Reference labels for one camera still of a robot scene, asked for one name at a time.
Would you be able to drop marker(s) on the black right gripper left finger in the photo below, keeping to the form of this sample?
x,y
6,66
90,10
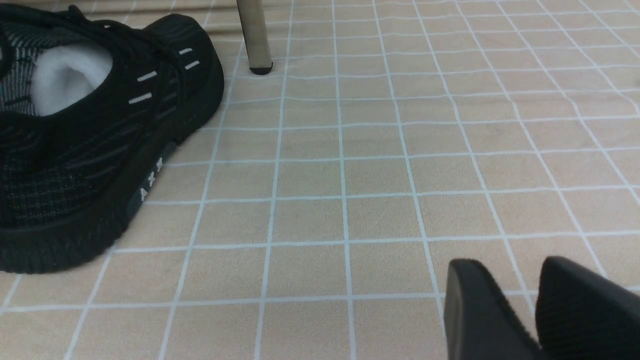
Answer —
x,y
480,323

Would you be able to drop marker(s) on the black knit sneaker right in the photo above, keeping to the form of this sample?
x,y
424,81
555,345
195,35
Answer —
x,y
91,110

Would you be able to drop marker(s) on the stainless steel shoe rack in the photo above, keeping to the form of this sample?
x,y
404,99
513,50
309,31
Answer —
x,y
253,24

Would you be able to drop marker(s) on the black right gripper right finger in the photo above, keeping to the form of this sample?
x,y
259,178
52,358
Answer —
x,y
580,315

